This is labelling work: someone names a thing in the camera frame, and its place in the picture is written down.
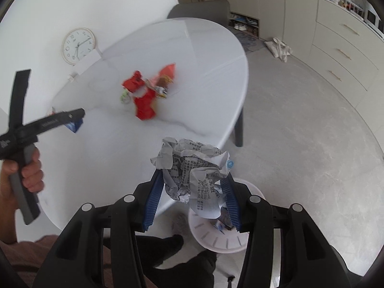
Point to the beige drawer unit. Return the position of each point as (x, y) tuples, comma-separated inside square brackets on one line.
[(345, 45)]

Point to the brown striped snack wrapper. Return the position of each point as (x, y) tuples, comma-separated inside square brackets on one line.
[(163, 83)]

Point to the white paper card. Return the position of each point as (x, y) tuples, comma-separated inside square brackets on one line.
[(88, 63)]

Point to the row of shoes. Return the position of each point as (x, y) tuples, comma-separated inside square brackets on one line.
[(244, 24)]

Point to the small white plug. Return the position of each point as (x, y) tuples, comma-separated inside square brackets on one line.
[(72, 78)]

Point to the person's left hand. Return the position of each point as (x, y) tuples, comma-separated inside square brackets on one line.
[(34, 174)]

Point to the group of small bottles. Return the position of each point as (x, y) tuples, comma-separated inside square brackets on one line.
[(345, 1)]

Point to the red plastic bag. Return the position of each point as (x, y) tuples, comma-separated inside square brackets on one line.
[(144, 105)]

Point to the grey chair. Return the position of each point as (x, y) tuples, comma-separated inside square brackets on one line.
[(204, 9)]

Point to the green crumpled paper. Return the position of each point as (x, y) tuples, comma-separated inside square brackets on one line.
[(124, 97)]

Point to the white round trash bin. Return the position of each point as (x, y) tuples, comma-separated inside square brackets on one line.
[(210, 237)]

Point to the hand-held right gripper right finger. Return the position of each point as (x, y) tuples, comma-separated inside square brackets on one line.
[(232, 204)]

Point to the red crumpled paper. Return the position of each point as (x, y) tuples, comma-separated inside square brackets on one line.
[(133, 82)]

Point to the patterned floor mat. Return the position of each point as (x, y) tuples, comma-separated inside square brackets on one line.
[(247, 43)]

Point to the blue snack wrapper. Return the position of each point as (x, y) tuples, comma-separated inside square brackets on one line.
[(74, 127)]

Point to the person's dark trouser legs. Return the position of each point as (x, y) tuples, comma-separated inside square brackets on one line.
[(186, 264)]

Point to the white tote bag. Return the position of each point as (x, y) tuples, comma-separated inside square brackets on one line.
[(279, 49)]

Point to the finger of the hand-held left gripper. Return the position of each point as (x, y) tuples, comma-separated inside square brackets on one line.
[(60, 118)]

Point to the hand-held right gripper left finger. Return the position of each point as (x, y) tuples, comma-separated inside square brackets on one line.
[(153, 201)]

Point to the person's left forearm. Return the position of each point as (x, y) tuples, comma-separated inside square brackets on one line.
[(6, 222)]

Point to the dark table leg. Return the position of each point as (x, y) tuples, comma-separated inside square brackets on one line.
[(239, 129)]

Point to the white receipt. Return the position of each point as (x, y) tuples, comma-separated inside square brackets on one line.
[(192, 168)]

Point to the orange snack wrapper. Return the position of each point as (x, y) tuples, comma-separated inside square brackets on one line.
[(166, 70)]

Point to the round silver wall clock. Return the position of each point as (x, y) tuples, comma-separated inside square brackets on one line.
[(78, 46)]

